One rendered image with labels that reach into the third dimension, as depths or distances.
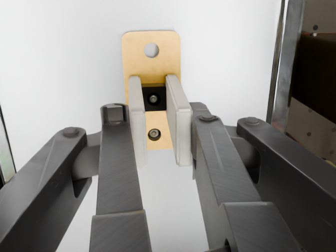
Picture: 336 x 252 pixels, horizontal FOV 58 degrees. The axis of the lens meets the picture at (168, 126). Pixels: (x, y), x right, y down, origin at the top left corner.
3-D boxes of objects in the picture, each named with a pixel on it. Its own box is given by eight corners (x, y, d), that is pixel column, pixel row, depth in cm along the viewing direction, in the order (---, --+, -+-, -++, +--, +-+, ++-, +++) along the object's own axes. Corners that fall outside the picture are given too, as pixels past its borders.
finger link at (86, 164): (133, 177, 13) (59, 182, 12) (131, 129, 17) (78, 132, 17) (130, 145, 12) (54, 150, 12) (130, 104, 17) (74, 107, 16)
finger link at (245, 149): (198, 140, 12) (269, 137, 13) (182, 101, 17) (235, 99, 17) (197, 172, 13) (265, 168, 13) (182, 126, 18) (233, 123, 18)
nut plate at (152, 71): (120, 31, 19) (119, 33, 18) (180, 30, 20) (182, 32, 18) (129, 149, 23) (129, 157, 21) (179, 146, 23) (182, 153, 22)
